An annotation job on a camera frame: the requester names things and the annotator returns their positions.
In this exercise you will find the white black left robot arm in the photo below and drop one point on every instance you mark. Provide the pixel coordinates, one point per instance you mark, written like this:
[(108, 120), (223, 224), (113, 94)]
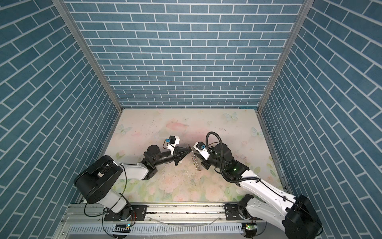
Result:
[(96, 182)]

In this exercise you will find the aluminium front rail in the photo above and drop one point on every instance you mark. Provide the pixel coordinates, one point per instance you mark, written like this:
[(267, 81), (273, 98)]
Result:
[(200, 213)]

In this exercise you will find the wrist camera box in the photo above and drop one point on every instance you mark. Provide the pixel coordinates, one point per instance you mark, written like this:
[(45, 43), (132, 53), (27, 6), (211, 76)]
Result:
[(171, 142), (202, 151)]

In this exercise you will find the large metal keyring band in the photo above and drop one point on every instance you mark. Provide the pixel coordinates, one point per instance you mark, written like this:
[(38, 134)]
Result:
[(194, 158)]

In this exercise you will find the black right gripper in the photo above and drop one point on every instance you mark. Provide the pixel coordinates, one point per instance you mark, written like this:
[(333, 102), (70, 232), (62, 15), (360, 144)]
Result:
[(204, 162)]

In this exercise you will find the aluminium right corner post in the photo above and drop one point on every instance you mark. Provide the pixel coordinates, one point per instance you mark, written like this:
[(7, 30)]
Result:
[(302, 14)]

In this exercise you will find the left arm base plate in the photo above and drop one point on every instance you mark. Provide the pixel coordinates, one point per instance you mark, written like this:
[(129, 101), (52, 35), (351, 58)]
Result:
[(133, 213)]

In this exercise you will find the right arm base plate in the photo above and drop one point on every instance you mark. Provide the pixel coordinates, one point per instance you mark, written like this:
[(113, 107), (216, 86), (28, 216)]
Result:
[(233, 212)]

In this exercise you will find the perforated cable duct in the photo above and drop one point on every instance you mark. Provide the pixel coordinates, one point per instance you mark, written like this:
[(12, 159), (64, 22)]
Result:
[(156, 229)]

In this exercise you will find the aluminium corner post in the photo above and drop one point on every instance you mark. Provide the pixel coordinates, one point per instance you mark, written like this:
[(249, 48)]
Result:
[(80, 40), (302, 14)]

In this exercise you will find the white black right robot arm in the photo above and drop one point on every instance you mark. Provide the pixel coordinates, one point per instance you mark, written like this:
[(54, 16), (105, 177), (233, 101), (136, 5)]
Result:
[(295, 216)]

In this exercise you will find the aluminium left corner post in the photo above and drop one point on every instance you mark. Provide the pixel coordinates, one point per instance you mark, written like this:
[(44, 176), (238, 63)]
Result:
[(80, 40)]

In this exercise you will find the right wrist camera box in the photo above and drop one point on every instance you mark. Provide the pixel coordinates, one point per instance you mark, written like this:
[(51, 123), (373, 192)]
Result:
[(202, 151)]

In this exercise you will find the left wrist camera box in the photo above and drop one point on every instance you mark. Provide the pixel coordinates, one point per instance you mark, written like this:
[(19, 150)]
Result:
[(171, 142)]

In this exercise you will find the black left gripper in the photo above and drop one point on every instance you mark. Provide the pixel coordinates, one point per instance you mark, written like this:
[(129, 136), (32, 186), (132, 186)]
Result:
[(177, 155)]

